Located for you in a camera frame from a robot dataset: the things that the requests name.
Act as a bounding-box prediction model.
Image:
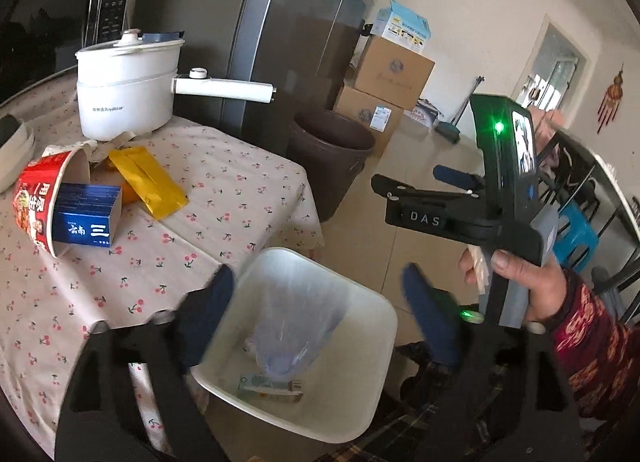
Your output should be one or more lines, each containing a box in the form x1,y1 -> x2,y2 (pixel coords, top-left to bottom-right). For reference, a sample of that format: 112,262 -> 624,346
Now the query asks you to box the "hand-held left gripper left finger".
55,266 -> 237,462

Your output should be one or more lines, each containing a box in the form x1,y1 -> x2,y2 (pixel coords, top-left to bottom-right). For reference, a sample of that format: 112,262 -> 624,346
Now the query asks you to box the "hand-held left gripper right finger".
402,262 -> 586,462

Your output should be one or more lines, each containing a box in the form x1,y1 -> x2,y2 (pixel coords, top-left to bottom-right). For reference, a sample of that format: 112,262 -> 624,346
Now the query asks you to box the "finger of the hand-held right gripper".
433,165 -> 485,190
371,174 -> 483,204

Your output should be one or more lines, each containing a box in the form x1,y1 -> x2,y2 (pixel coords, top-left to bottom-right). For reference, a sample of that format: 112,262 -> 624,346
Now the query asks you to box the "white trash bin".
192,247 -> 399,444

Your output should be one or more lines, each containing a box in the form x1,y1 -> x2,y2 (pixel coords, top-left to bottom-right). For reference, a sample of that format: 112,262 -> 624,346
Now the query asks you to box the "yellow foil packet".
108,145 -> 189,222

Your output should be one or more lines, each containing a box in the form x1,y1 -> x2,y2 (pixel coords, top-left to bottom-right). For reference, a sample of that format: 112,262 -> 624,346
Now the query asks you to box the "blue paper box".
52,182 -> 124,248

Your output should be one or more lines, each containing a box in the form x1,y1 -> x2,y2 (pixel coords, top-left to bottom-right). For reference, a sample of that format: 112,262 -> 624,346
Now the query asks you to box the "red instant noodle cup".
13,141 -> 101,258

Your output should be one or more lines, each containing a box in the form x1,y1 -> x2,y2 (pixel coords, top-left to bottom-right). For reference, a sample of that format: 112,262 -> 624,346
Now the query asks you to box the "person's right forearm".
542,267 -> 640,425

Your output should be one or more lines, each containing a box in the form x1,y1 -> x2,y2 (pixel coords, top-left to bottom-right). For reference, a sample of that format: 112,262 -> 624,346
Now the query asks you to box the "person's right hand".
459,246 -> 569,334

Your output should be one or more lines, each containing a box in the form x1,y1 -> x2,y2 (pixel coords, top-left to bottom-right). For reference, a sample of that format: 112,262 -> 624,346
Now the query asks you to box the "broom with dustpan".
432,74 -> 486,146

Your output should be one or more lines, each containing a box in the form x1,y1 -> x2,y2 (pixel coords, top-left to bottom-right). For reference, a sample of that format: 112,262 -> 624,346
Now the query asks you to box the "flat printed packet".
404,99 -> 444,131

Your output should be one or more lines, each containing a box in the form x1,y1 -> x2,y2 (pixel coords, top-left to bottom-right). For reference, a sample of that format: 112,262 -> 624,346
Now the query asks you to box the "brown plastic bin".
288,109 -> 376,224

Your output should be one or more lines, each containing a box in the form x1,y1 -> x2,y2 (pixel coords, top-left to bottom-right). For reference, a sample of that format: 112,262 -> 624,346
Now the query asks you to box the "black metal chair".
539,134 -> 622,244

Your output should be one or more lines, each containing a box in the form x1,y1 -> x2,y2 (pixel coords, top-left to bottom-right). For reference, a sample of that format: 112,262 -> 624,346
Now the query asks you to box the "large brown cardboard box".
333,85 -> 422,159

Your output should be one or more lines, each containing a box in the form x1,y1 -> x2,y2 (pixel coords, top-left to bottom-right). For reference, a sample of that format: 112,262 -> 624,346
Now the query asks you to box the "clear plastic bag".
247,286 -> 347,379

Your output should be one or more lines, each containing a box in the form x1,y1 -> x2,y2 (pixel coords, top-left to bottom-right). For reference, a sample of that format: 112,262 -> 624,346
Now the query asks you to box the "blue plastic stool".
554,204 -> 601,271

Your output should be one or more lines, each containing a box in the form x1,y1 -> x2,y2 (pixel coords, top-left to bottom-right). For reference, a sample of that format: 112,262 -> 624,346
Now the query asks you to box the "white green-print small carton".
237,374 -> 305,401

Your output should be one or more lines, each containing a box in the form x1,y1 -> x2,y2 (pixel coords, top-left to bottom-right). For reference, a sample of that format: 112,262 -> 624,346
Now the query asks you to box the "floral tablecloth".
0,76 -> 324,461

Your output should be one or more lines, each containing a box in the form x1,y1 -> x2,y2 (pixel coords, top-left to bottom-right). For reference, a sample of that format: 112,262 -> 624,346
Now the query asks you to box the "person's leg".
320,339 -> 482,462

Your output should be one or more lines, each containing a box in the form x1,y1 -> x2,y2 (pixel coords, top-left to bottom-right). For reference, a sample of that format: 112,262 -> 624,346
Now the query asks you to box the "small brown cardboard box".
352,34 -> 436,111

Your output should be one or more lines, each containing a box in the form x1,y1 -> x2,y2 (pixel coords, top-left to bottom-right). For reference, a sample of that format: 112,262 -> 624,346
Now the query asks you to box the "dining table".
590,151 -> 640,244

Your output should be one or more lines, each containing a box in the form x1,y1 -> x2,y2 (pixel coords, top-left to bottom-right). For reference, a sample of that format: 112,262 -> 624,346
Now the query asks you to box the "window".
520,16 -> 592,114

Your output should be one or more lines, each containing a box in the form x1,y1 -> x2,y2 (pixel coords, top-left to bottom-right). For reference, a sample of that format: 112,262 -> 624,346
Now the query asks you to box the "orange carrot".
92,168 -> 146,207

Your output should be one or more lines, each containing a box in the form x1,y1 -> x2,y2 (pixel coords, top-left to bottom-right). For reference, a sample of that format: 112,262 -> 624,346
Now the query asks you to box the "blue and white box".
369,0 -> 431,53

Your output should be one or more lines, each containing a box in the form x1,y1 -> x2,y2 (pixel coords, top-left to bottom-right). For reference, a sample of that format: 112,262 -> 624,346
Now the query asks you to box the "grey refrigerator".
221,0 -> 402,155

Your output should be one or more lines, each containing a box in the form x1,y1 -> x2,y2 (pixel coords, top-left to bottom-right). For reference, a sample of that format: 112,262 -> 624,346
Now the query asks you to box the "white electric cooking pot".
75,29 -> 279,141

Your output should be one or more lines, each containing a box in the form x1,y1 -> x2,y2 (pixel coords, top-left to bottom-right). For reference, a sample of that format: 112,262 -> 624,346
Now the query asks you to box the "white bowl at edge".
0,114 -> 36,194

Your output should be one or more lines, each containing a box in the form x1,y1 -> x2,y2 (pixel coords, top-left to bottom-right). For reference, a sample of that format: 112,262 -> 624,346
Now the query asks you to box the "white knob pot lid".
79,29 -> 184,56

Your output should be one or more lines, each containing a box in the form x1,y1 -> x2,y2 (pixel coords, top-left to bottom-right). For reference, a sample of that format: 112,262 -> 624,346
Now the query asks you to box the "black microwave oven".
9,0 -> 139,89

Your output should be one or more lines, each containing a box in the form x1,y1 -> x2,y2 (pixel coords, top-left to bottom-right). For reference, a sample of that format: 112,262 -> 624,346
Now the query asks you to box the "red wall ornament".
596,63 -> 627,136

